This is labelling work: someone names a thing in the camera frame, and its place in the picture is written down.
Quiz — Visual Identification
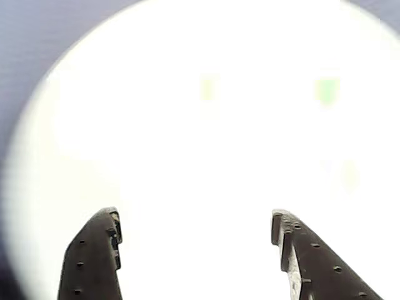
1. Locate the green cube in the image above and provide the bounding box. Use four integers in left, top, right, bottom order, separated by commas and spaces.
314, 77, 341, 106
199, 74, 221, 103
339, 159, 359, 188

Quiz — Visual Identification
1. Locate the white round plate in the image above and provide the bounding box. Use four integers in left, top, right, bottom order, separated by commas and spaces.
1, 0, 400, 300

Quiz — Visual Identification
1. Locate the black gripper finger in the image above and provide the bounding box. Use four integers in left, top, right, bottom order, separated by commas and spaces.
270, 208, 385, 300
57, 206, 124, 300

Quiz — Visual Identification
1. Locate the blue woven tablecloth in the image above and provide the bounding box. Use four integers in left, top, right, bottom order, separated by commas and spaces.
0, 0, 400, 300

